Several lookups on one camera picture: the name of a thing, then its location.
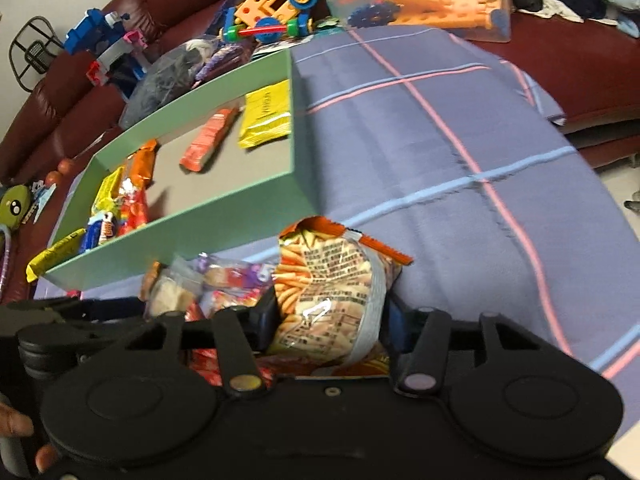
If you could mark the person's left hand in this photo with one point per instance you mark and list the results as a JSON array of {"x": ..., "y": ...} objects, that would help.
[{"x": 15, "y": 420}]

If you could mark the grey plastic bag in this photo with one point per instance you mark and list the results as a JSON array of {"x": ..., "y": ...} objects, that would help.
[{"x": 165, "y": 80}]

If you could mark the green yellow snack packet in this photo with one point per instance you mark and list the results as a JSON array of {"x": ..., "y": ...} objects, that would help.
[{"x": 107, "y": 192}]

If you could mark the orange building toy car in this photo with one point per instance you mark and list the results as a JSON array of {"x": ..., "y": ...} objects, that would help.
[{"x": 272, "y": 5}]

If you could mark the green cardboard box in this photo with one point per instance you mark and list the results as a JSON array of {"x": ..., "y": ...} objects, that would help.
[{"x": 225, "y": 220}]

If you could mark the purple knitted item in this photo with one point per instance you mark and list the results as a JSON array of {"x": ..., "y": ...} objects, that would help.
[{"x": 225, "y": 58}]

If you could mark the red white snack packet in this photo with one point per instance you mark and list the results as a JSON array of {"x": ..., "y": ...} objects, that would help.
[{"x": 235, "y": 280}]

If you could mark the red rainbow candy packet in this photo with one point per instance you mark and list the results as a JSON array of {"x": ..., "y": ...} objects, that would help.
[{"x": 134, "y": 210}]

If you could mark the small yellow snack packet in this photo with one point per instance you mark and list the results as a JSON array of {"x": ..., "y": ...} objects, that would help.
[{"x": 50, "y": 258}]

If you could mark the light blue paper tag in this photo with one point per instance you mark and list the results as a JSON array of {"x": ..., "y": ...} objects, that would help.
[{"x": 39, "y": 200}]

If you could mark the clear plastic toy bin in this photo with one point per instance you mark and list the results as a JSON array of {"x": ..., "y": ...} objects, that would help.
[{"x": 495, "y": 25}]

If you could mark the blue toy gear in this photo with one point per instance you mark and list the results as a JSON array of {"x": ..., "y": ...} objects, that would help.
[{"x": 370, "y": 15}]

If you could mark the blue grey toy robot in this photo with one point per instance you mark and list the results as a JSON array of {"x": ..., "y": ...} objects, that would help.
[{"x": 105, "y": 35}]

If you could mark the purple plaid cloth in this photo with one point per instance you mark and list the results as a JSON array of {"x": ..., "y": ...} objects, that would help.
[{"x": 450, "y": 160}]

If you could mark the green plush toy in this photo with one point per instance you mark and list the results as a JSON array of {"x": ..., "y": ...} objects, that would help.
[{"x": 12, "y": 205}]

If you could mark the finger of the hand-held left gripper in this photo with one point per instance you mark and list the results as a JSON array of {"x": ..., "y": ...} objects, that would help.
[{"x": 110, "y": 308}]

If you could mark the orange noodle stick snack bag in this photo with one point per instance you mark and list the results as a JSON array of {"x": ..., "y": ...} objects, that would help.
[{"x": 325, "y": 300}]

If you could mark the clear pastry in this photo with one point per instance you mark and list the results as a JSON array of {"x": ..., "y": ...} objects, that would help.
[{"x": 170, "y": 292}]

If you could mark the small orange snack packet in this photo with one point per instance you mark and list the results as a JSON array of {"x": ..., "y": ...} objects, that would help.
[{"x": 142, "y": 165}]

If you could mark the orange perforated toy plate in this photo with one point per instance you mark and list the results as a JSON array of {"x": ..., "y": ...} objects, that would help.
[{"x": 440, "y": 7}]

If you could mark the purple hoop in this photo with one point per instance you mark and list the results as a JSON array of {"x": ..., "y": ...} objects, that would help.
[{"x": 5, "y": 257}]

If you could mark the small orange fruit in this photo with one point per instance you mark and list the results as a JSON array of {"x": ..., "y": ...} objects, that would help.
[
  {"x": 65, "y": 165},
  {"x": 52, "y": 178}
]

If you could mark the red sausage packet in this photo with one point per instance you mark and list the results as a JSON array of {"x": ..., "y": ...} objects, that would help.
[{"x": 207, "y": 140}]

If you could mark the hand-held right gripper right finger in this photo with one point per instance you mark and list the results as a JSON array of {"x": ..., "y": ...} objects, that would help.
[{"x": 395, "y": 320}]

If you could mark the yellow wavy snack packet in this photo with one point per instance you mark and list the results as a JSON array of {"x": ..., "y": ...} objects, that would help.
[{"x": 265, "y": 115}]

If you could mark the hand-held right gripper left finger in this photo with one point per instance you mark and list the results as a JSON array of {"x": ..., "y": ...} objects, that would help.
[{"x": 262, "y": 322}]

